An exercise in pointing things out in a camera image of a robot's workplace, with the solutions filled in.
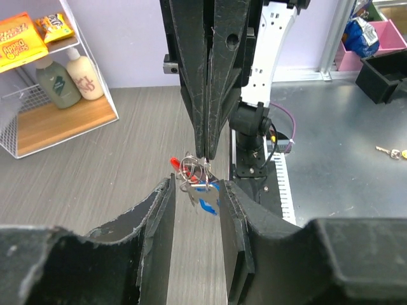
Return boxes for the blue capped key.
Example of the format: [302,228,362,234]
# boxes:
[187,184,220,215]

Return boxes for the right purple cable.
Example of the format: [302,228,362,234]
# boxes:
[270,101,298,155]

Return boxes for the orange snack box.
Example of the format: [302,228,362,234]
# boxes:
[1,12,48,73]

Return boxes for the yellow candy bag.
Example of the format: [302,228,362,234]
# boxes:
[36,13,74,44]

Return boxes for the blue foil snack bag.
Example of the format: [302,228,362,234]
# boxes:
[341,0,380,58]

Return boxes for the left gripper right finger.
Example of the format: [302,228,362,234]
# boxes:
[219,181,406,304]

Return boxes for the white wire shelf rack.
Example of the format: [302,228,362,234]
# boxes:
[1,1,118,158]

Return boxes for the black plastic tray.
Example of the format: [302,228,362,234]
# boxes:
[355,49,406,104]

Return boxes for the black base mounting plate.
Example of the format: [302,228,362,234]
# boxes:
[229,130,282,217]

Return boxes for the pink storage bin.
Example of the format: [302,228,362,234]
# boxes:
[334,17,406,72]

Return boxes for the cream bottle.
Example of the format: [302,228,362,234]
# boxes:
[66,47,104,100]

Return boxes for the loose keys on table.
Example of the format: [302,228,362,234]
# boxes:
[375,146,407,160]

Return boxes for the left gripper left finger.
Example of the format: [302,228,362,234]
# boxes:
[1,177,176,304]

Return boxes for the white slotted cable duct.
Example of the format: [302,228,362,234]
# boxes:
[272,153,297,225]

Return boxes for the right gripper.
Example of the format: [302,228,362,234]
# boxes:
[160,1,263,159]

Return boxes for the green bottle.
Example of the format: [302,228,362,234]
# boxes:
[34,56,81,109]

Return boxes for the aluminium corner frame post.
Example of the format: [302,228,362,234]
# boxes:
[319,0,354,81]

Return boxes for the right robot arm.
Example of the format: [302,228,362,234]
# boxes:
[160,1,309,181]

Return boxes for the red grey carabiner keyring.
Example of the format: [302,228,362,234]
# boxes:
[170,152,214,193]

